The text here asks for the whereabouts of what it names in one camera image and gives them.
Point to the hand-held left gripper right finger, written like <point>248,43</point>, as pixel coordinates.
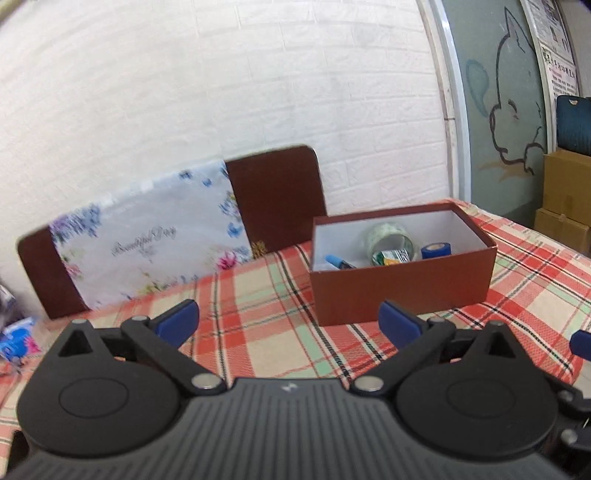
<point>400,323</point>

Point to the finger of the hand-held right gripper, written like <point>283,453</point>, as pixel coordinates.
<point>565,401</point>
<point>581,345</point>

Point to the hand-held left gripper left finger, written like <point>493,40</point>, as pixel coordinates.
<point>178,321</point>

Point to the brown box white inside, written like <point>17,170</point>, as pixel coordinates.
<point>397,295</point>

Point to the green silver snack packet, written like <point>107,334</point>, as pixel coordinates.
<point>388,256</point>

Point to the blue tape roll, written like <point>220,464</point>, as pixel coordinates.
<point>436,251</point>

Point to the blue marker pen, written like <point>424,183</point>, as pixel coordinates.
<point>334,261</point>

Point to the clear tape roll green print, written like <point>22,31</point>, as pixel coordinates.
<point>369,237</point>

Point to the red plaid tablecloth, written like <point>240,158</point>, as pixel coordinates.
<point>258,323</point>

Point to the white floral plastic bag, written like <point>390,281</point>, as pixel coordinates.
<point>138,240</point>

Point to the cardboard box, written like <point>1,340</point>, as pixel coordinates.
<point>561,233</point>
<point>568,184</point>

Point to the brown floral box lid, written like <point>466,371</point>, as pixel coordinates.
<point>277,203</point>

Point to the blue pink tissue pack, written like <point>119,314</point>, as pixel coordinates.
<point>18,339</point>

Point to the glass door with cat drawing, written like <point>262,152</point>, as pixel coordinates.
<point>489,152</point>

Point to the dark blue bag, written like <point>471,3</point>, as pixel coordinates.
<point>575,124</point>

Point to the white wall poster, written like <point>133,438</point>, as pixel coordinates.
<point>554,55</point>

